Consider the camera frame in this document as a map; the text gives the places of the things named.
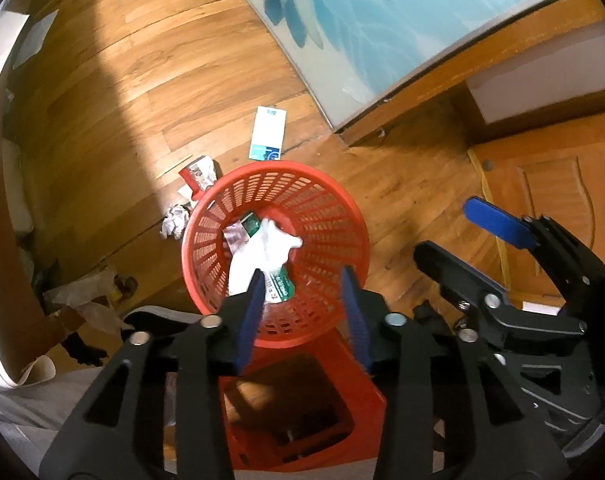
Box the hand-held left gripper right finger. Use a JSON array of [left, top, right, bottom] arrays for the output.
[[341, 266, 569, 480]]

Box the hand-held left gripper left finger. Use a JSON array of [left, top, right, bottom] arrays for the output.
[[39, 269, 267, 480]]

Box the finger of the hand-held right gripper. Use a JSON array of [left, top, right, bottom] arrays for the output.
[[462, 196, 605, 307], [413, 240, 589, 349]]

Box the green and white packet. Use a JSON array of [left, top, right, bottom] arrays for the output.
[[263, 267, 294, 304]]

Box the white tissue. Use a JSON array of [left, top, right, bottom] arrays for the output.
[[227, 217, 303, 297]]

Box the red plastic mesh basket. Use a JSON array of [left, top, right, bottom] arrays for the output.
[[181, 160, 370, 351]]

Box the carved orange wooden door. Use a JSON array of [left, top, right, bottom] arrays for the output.
[[467, 107, 605, 313]]

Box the silver crumpled wrapper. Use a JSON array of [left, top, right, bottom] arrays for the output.
[[224, 225, 249, 257]]

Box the small green packet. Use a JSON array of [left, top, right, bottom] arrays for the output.
[[238, 212, 262, 238]]

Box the red plastic stool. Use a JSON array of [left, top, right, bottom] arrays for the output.
[[217, 327, 389, 472]]

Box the black shoe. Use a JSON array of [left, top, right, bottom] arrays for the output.
[[122, 309, 199, 335]]

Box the crumpled white paper ball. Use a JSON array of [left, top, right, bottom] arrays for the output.
[[159, 201, 192, 241]]

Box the red and white crumpled packet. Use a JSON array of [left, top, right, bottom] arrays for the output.
[[177, 155, 218, 204]]

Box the thin wooden stick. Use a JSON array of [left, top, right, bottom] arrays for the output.
[[157, 154, 196, 179]]

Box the translucent plastic bag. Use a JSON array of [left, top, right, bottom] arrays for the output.
[[41, 264, 134, 337]]

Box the white and blue carton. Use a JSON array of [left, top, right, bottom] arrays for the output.
[[248, 106, 288, 162]]

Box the white paper sheet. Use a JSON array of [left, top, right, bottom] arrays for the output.
[[11, 9, 59, 69]]

